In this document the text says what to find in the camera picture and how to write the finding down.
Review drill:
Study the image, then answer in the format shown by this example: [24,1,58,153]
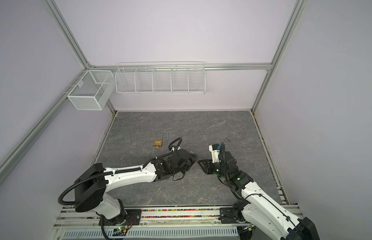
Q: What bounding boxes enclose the brass padlock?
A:
[153,131,169,148]

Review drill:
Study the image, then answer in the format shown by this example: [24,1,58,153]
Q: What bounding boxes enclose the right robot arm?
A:
[198,143,319,240]

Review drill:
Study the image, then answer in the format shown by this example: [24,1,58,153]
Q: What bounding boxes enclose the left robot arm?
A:
[58,137,198,226]

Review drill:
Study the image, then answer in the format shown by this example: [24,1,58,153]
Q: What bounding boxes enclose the white mesh box basket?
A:
[68,70,116,111]

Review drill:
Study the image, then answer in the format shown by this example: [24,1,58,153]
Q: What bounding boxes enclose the white wire shelf basket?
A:
[115,62,206,94]

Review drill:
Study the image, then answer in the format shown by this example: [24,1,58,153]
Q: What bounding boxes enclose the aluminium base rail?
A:
[52,205,307,231]

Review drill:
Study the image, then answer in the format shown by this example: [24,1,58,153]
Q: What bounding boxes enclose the white vented cable duct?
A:
[61,227,239,240]

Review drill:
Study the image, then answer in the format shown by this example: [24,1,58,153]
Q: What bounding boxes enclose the aluminium frame profiles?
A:
[0,1,307,186]

